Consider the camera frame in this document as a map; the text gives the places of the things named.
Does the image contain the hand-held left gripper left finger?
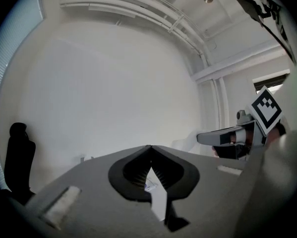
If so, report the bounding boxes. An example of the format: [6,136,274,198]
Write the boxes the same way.
[26,144,165,234]

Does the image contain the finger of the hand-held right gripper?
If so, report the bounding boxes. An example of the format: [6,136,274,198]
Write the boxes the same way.
[196,126,238,146]

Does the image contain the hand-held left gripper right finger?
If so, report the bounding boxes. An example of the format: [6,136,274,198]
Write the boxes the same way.
[150,144,247,234]

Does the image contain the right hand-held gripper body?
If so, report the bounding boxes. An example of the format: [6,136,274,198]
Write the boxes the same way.
[211,85,284,161]

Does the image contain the blue case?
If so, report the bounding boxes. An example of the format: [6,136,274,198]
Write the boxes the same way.
[144,167,168,221]

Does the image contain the person's right forearm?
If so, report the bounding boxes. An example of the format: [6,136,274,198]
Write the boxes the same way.
[264,65,297,176]

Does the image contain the person's white printed sweatshirt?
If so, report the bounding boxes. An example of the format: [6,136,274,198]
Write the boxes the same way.
[232,0,297,67]

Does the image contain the black high-back office chair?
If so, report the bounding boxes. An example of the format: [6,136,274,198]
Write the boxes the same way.
[2,122,37,203]

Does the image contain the white ceiling pipes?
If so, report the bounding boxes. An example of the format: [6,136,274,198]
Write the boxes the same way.
[58,0,214,67]

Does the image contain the white wall pipes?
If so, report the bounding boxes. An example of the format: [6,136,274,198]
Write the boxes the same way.
[208,76,230,134]

